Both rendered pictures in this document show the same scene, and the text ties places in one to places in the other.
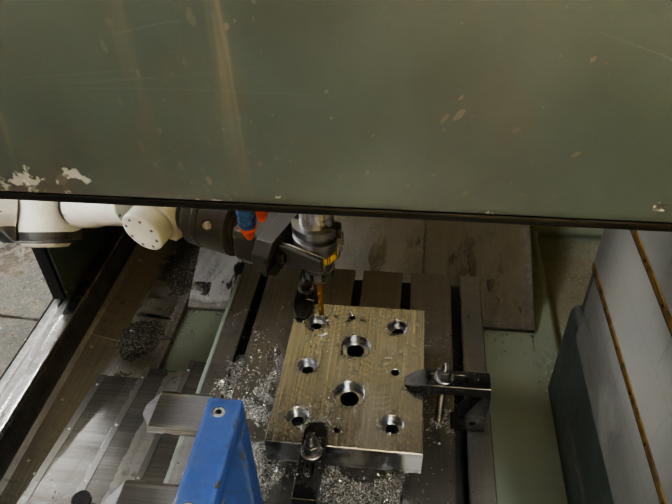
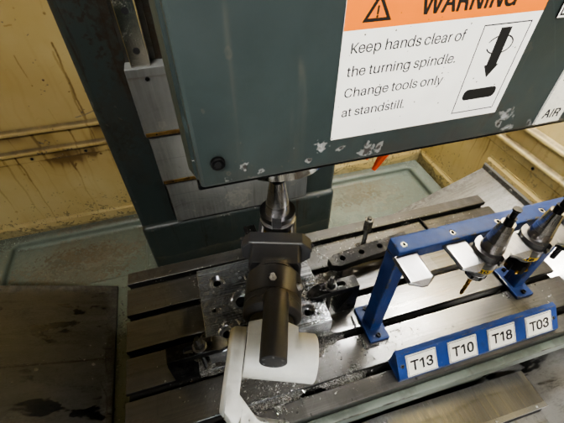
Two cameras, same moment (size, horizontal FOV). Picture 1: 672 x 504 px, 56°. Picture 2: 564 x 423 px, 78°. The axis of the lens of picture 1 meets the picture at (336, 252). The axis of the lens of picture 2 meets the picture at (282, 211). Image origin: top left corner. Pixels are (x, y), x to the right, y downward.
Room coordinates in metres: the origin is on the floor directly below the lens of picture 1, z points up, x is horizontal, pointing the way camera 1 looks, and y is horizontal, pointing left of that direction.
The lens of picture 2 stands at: (0.80, 0.42, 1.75)
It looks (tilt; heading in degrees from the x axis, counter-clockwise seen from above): 45 degrees down; 245
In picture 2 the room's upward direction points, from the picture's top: straight up
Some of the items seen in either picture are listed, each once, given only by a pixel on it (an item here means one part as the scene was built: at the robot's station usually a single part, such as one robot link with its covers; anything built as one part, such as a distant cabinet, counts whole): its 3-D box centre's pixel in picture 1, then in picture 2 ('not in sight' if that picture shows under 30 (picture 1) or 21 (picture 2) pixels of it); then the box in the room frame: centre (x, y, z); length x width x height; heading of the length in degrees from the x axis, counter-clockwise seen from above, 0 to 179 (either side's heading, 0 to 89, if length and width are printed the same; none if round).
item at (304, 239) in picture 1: (316, 228); (277, 214); (0.63, 0.02, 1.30); 0.06 x 0.06 x 0.03
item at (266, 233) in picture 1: (251, 227); (274, 269); (0.67, 0.11, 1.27); 0.13 x 0.12 x 0.10; 153
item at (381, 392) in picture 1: (352, 379); (260, 299); (0.66, -0.02, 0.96); 0.29 x 0.23 x 0.05; 172
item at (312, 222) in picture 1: (315, 198); (277, 195); (0.63, 0.02, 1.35); 0.04 x 0.04 x 0.07
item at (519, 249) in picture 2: not in sight; (513, 244); (0.20, 0.21, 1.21); 0.07 x 0.05 x 0.01; 82
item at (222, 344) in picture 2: (307, 300); (199, 354); (0.84, 0.06, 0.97); 0.13 x 0.03 x 0.15; 172
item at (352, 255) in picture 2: not in sight; (368, 255); (0.31, -0.04, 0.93); 0.26 x 0.05 x 0.06; 177
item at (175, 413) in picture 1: (175, 412); (415, 270); (0.42, 0.18, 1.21); 0.07 x 0.05 x 0.01; 82
